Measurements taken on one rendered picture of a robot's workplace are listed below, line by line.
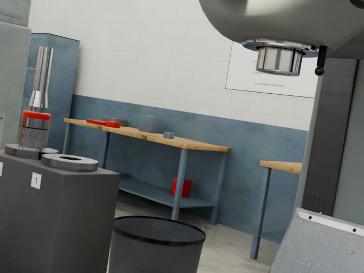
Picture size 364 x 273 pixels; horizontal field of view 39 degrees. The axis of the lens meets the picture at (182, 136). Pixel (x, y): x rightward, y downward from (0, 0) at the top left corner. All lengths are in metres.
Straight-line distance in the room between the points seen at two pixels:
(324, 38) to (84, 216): 0.46
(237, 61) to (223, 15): 5.47
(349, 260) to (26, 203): 0.52
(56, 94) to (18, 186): 7.04
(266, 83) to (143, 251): 3.60
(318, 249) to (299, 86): 4.61
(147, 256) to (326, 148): 1.58
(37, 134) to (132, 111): 6.20
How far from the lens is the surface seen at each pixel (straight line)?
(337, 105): 0.95
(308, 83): 5.44
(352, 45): 0.71
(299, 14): 0.50
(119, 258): 2.50
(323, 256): 0.92
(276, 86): 5.63
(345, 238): 0.92
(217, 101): 6.09
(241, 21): 0.51
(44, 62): 0.91
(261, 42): 0.54
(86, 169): 0.82
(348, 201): 0.94
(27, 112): 0.91
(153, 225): 2.84
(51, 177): 0.79
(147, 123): 6.38
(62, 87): 7.92
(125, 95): 7.25
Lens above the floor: 1.23
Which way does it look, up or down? 3 degrees down
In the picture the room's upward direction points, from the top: 9 degrees clockwise
